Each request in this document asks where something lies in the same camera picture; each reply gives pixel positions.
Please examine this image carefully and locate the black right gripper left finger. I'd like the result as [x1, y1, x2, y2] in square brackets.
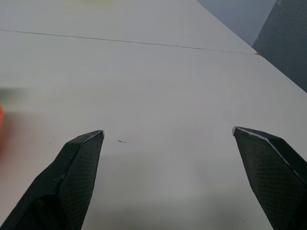
[0, 130, 106, 230]

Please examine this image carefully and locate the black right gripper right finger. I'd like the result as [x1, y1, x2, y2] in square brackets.
[232, 126, 307, 230]

